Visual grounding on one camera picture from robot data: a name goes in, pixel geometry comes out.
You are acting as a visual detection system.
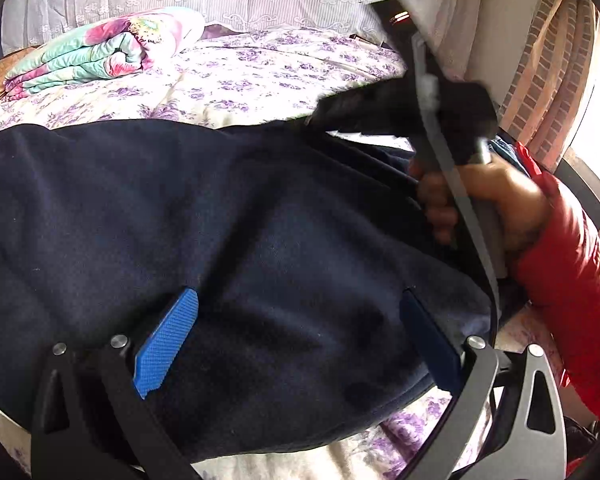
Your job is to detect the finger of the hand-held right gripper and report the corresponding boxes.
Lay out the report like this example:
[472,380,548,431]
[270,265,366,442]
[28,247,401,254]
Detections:
[305,80,417,137]

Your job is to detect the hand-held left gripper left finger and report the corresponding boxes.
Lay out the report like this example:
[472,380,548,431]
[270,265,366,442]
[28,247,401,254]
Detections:
[30,287,203,480]

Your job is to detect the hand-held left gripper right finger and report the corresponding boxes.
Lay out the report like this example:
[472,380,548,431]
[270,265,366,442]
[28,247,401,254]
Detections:
[400,287,568,480]

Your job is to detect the dark navy pants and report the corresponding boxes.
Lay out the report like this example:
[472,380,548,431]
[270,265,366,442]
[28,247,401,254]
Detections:
[0,119,502,463]

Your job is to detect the person's right hand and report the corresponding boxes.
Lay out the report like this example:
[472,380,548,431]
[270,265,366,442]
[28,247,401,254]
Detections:
[410,158,549,257]

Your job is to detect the dark clothing pile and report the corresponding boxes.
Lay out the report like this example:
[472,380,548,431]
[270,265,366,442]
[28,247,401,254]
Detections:
[487,137,532,177]

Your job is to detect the brick pattern curtain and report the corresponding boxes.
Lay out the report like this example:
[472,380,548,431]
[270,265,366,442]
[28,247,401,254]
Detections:
[495,0,600,172]

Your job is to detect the purple floral bed sheet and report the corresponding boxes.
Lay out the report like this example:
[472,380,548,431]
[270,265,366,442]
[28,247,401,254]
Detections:
[0,27,581,480]

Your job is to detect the folded floral quilt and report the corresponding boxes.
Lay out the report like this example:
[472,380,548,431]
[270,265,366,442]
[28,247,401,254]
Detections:
[2,7,206,102]

